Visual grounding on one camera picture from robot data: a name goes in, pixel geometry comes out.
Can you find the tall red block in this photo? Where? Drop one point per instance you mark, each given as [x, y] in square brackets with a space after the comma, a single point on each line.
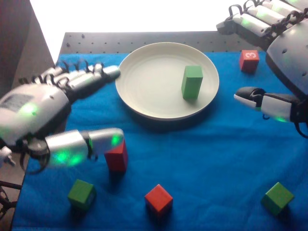
[116, 160]

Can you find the black metal stand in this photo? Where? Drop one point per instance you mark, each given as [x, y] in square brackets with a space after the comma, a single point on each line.
[6, 199]

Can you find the plain red cube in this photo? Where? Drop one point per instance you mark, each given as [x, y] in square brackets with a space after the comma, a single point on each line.
[158, 201]

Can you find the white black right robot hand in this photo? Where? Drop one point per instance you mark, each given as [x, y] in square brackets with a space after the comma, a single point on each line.
[291, 53]

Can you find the green cube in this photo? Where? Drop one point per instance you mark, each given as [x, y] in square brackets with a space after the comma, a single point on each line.
[277, 198]
[80, 195]

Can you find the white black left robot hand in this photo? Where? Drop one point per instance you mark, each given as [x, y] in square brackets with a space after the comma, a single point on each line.
[31, 115]

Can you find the tall green block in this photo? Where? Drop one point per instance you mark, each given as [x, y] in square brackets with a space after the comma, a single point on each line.
[192, 83]

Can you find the red cube with number three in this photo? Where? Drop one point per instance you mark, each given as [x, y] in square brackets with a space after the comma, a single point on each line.
[249, 61]

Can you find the white round plate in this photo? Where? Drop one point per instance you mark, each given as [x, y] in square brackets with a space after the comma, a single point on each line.
[154, 84]

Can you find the blue cloth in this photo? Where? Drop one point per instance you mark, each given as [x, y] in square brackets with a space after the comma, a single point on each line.
[192, 156]

